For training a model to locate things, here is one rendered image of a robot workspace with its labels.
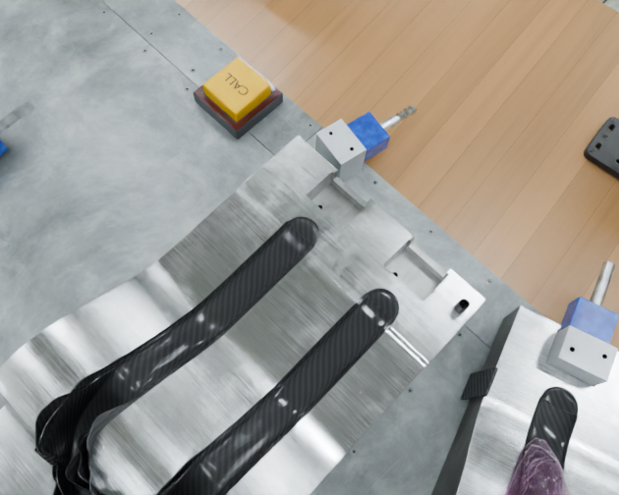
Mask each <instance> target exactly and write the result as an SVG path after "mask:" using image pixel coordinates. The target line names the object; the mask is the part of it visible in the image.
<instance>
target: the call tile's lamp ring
mask: <svg viewBox="0 0 619 495"><path fill-rule="evenodd" d="M239 58H240V59H241V60H243V61H244V62H245V63H246V64H247V65H248V66H250V67H251V68H252V69H253V70H254V71H255V72H257V73H258V74H259V75H260V76H261V77H262V78H264V79H265V80H266V81H267V82H268V83H270V85H271V90H272V91H273V92H274V93H273V94H272V95H270V96H269V97H268V98H267V99H266V100H264V101H263V102H262V103H261V104H260V105H258V106H257V107H256V108H255V109H254V110H253V111H252V112H251V113H250V114H248V115H247V116H246V117H245V118H244V119H242V120H241V121H240V122H239V123H238V124H236V123H235V122H234V121H233V120H232V119H230V118H229V117H228V116H227V115H226V114H225V113H224V112H223V111H221V110H220V109H219V108H218V107H217V106H216V105H215V104H214V103H213V102H211V101H210V100H209V99H208V98H207V97H206V96H205V95H204V94H203V93H201V92H202V91H203V86H200V87H199V88H198V89H197V90H195V91H194V94H195V95H196V96H198V97H199V98H200V99H201V100H202V101H203V102H204V103H205V104H206V105H208V106H209V107H210V108H211V109H212V110H213V111H214V112H215V113H216V114H218V115H219V116H220V117H221V118H222V119H223V120H224V121H225V122H226V123H228V124H229V125H230V126H231V127H232V128H233V129H234V130H235V131H237V130H238V129H239V128H240V127H242V126H243V125H244V124H245V123H247V122H248V121H249V120H250V119H251V118H253V117H254V116H255V115H256V114H257V113H259V112H260V111H261V110H262V109H263V108H265V107H266V106H267V105H268V104H269V103H271V102H272V101H273V100H274V99H275V98H277V97H278V96H279V95H280V94H281V93H282V92H281V91H280V90H279V89H278V88H276V87H275V86H274V85H273V84H272V83H271V82H269V81H268V80H267V79H266V78H265V77H263V76H262V75H261V74H260V73H259V72H258V71H256V70H255V69H254V68H253V67H252V66H251V65H249V64H248V63H247V62H246V61H245V60H244V59H242V58H241V57H240V56H239Z"/></svg>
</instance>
